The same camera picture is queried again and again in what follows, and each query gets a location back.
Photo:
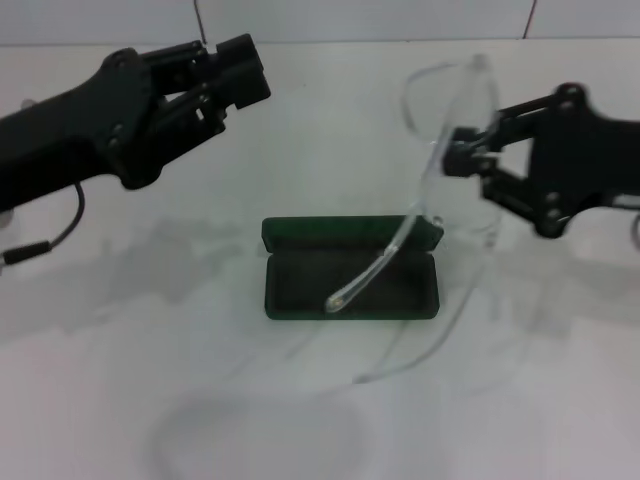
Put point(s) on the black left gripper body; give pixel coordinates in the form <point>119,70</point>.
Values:
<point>65,140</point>

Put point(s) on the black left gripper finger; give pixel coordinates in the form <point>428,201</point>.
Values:
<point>240,57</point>
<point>200,115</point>

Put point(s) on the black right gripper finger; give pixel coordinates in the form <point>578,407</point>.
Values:
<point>530,107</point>
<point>510,192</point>

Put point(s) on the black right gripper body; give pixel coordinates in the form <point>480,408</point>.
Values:
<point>590,160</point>

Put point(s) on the clear plastic glasses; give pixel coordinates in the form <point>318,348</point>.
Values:
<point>395,245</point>

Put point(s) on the green glasses case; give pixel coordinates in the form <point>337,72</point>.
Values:
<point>300,290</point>

